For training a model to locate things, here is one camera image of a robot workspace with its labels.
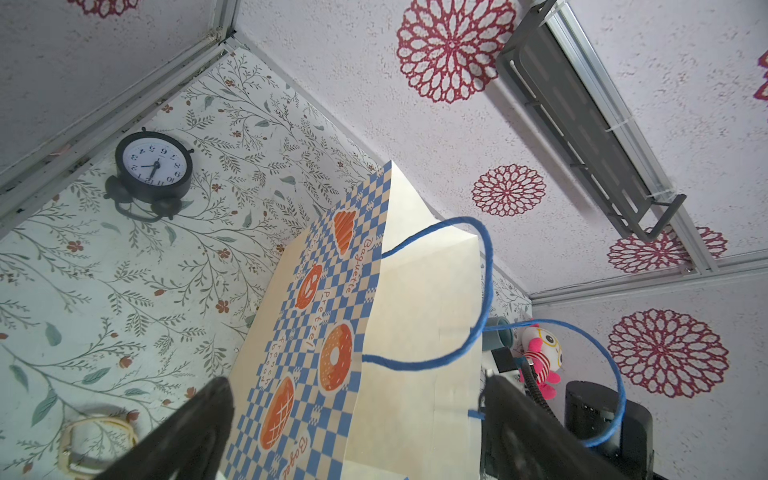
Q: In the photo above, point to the teal ceramic cup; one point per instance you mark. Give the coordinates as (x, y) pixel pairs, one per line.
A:
(492, 340)

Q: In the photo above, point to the pink plush owl toy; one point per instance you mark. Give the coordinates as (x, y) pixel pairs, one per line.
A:
(544, 353)

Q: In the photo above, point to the cream tape roll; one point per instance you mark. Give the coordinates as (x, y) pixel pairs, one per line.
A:
(90, 446)

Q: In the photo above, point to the grey wall shelf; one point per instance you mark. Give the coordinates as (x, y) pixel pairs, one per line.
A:
(536, 67)

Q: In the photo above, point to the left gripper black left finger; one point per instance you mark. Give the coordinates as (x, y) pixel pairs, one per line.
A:
(187, 445)

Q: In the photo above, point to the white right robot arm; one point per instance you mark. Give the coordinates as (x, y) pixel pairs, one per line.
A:
(624, 439)

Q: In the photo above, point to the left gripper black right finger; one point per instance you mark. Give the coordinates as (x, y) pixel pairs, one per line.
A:
(520, 440)

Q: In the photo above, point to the black alarm clock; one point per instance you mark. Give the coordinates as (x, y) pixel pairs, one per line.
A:
(154, 174)

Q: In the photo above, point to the checkered paper bag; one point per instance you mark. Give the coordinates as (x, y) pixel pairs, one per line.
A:
(364, 359)

